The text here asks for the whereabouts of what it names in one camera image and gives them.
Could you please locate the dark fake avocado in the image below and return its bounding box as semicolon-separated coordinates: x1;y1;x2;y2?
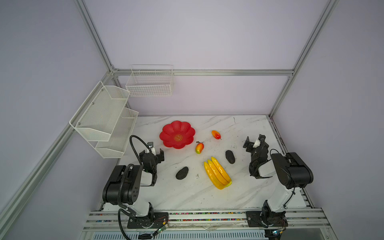
225;150;236;164
176;167;189;180

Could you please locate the yellow fake banana bunch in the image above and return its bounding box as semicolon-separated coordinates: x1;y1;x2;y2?
204;157;232;190

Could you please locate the red-orange fake mango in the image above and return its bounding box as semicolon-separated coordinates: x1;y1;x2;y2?
212;131;222;140

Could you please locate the red-yellow fake mango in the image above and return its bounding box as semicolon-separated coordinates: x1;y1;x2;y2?
195;141;204;154

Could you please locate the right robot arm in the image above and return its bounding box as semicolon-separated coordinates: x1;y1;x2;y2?
243;134;314;228

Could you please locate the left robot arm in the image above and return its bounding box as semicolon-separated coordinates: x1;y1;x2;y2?
102;149;165;228

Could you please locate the red flower-shaped fruit bowl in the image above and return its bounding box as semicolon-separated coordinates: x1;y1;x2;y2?
159;121;196;149

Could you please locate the white mesh two-tier shelf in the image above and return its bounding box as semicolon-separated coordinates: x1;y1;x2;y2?
69;82;139;159

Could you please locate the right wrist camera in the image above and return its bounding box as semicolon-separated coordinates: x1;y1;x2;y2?
253;140;261;148

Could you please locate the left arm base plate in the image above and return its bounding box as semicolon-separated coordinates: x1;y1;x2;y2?
127;212;169;229

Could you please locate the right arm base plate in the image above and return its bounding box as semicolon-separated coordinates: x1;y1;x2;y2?
246;211;288;228

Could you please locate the aluminium frame rail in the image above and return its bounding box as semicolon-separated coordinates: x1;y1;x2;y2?
83;208;331;232

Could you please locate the white wire basket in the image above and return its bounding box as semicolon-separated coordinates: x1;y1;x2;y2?
126;65;174;97

